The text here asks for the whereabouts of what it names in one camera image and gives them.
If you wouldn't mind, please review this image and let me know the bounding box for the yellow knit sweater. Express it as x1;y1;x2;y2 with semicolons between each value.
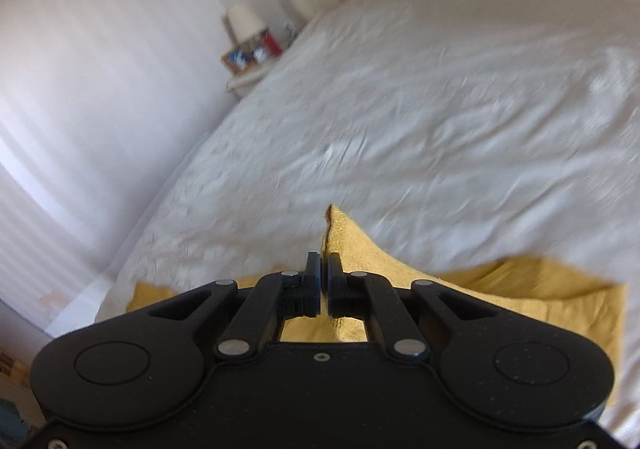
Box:
124;204;629;407

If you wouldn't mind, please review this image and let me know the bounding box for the white embroidered bedspread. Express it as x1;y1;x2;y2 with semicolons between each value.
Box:
46;0;640;445

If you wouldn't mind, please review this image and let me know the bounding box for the left white nightstand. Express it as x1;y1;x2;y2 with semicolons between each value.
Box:
226;59;278;100

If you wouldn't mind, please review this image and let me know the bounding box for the red bottle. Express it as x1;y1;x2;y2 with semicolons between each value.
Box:
260;29;283;57

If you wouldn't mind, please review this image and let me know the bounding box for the left cream table lamp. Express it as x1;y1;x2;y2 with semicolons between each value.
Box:
227;3;268;44

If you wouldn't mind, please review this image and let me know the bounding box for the wooden photo frame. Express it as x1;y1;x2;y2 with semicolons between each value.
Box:
220;46;257;76

